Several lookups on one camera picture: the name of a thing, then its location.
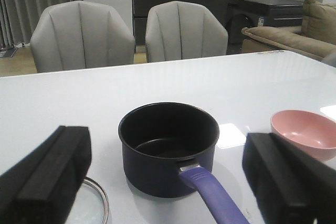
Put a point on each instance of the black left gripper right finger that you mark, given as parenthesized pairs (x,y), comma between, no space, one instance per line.
(289,185)

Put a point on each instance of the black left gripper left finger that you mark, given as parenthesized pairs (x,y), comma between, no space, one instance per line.
(42,187)

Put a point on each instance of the glass lid with blue knob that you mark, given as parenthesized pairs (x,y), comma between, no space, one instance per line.
(91,205)

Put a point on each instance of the pink plastic bowl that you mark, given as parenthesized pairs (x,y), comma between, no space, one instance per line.
(308,131)

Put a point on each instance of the tan sofa cushion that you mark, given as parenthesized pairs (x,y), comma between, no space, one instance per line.
(314,38)

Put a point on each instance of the left grey upholstered chair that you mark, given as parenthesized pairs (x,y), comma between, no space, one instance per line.
(80,35)

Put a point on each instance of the grey upholstered chair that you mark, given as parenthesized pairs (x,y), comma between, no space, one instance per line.
(80,35)
(181,30)

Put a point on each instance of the dark side table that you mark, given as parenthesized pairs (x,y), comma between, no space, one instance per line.
(253,13)

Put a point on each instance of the right grey upholstered chair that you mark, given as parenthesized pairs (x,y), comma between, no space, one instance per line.
(181,30)

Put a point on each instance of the dark blue saucepan purple handle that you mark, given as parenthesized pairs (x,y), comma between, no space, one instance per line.
(168,152)

